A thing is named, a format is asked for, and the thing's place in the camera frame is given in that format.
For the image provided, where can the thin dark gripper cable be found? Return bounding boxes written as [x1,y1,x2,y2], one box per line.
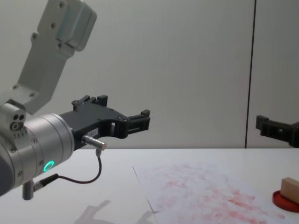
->
[32,134,108,191]

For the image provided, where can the round red ink pad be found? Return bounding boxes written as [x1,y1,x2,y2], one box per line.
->
[272,189,299,213]

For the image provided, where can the white paper with red stains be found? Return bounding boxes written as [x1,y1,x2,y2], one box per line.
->
[132,162,299,224]

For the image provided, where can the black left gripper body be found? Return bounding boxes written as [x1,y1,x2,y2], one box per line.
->
[59,105,122,151]

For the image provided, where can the wooden stamp block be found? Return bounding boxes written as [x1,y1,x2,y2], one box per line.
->
[280,177,299,203]

